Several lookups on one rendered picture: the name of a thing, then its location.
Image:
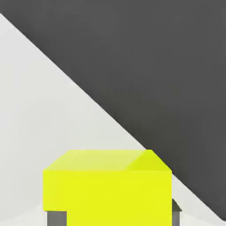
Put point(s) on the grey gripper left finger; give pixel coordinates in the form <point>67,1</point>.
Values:
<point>56,219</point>

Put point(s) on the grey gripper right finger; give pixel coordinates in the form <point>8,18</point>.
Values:
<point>175,214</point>

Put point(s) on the small yellow cube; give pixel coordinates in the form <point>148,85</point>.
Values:
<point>109,190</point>

